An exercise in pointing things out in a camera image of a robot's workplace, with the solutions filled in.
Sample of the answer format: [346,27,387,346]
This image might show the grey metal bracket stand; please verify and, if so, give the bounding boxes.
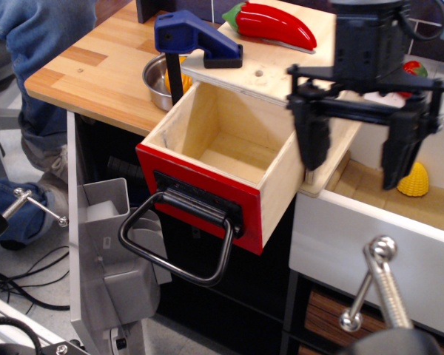
[67,113,171,354]

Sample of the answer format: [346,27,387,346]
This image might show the red toy strawberry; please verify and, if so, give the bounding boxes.
[395,60,429,98]

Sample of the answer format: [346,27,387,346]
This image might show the stainless steel bowl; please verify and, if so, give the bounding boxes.
[142,54,172,112]

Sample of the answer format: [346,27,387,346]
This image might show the black floor cables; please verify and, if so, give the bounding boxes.
[0,246,71,315]

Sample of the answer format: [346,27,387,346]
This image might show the red toy chili pepper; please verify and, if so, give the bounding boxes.
[222,1,317,51]

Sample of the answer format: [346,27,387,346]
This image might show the chrome clamp screw left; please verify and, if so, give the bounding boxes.
[0,187,70,241]

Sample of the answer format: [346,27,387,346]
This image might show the person leg in jeans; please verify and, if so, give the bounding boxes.
[0,0,97,251]

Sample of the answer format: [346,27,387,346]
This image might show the blue quick-grip clamp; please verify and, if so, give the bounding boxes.
[154,10,243,104]

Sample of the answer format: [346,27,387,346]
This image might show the black metal drawer handle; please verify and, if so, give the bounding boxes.
[118,191,243,288]

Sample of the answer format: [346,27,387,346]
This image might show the yellow toy in bowl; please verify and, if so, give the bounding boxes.
[164,55,192,94]

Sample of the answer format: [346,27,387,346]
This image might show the light wooden box housing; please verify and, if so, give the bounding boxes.
[182,1,361,197]

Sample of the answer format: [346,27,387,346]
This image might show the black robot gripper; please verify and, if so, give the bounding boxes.
[288,1,444,190]

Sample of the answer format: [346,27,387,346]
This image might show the wooden drawer with red front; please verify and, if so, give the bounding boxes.
[136,83,304,254]

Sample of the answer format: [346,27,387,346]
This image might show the yellow toy corn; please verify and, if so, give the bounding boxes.
[397,162,429,197]

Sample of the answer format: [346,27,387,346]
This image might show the white toy sink unit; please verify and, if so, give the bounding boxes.
[289,59,444,335]

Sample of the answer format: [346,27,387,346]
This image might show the chrome clamp screw foreground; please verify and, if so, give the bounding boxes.
[339,235,414,333]

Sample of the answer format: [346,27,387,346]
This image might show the aluminium profile rail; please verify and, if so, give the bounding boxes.
[0,300,86,355]

